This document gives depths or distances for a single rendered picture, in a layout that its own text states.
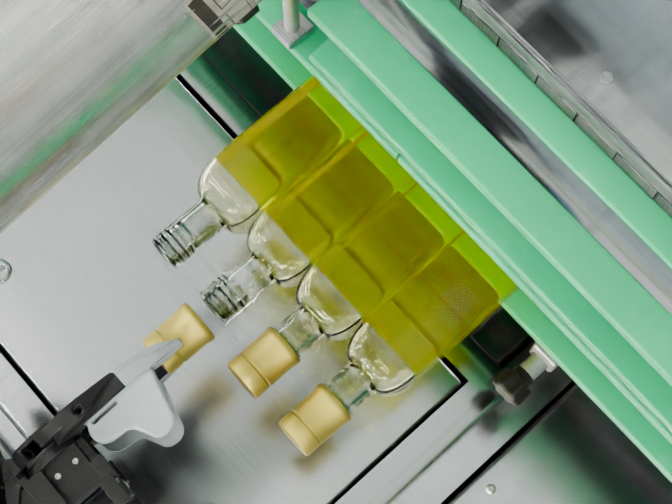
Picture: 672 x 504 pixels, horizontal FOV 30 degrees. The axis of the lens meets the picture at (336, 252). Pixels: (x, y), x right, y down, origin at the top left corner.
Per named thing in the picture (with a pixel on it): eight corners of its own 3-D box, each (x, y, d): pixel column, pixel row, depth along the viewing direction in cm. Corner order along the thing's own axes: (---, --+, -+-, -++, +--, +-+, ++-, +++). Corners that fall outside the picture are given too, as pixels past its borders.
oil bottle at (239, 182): (387, 38, 105) (191, 201, 101) (389, 7, 99) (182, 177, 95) (433, 84, 104) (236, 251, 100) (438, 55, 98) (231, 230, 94)
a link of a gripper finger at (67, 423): (139, 391, 93) (52, 471, 93) (123, 373, 93) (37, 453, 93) (121, 387, 88) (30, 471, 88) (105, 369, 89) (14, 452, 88)
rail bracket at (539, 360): (590, 284, 108) (478, 387, 105) (607, 262, 101) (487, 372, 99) (624, 318, 107) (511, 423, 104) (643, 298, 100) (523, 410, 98)
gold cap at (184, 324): (187, 308, 97) (143, 345, 97) (182, 297, 94) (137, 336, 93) (217, 341, 97) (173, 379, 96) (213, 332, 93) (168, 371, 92)
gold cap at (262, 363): (270, 331, 97) (227, 369, 96) (268, 321, 93) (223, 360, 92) (301, 365, 96) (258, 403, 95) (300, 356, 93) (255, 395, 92)
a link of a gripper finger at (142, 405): (223, 388, 92) (130, 474, 92) (171, 329, 93) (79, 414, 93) (215, 385, 89) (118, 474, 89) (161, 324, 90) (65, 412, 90)
